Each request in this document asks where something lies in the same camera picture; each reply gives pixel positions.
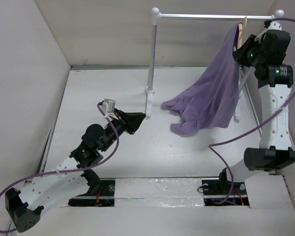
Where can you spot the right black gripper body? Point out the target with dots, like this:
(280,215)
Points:
(260,56)

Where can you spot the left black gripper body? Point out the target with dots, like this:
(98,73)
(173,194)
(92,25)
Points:
(111,135)

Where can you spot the wooden clothes hanger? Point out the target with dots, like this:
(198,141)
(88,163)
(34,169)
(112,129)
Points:
(241,31)

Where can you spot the purple t shirt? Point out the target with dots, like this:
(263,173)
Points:
(211,101)

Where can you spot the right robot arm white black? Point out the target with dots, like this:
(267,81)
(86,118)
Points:
(275,148)

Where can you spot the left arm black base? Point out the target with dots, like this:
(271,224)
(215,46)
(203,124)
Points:
(103,195)

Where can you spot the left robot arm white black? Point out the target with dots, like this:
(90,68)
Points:
(74,175)

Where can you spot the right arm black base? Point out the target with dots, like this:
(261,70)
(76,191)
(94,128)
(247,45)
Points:
(216,189)

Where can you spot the white clothes rack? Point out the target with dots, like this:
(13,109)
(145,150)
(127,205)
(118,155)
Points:
(156,16)

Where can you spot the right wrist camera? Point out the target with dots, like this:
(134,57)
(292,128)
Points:
(268,25)

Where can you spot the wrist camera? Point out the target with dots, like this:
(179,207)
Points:
(268,25)
(108,106)

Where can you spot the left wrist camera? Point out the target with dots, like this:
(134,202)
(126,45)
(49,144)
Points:
(108,106)

